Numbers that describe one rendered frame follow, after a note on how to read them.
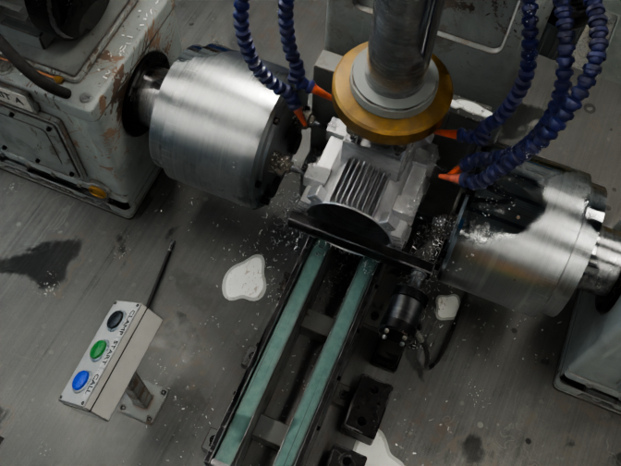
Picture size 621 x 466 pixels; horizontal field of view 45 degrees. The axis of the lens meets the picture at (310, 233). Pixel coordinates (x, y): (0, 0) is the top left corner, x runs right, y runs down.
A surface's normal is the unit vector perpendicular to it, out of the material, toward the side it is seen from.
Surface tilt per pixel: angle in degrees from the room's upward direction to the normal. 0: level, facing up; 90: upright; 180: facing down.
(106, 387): 52
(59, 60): 0
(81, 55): 0
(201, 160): 66
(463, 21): 90
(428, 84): 0
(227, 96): 13
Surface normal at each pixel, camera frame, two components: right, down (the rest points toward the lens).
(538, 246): -0.21, 0.11
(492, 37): -0.39, 0.82
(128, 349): 0.74, 0.00
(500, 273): -0.34, 0.56
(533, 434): 0.03, -0.45
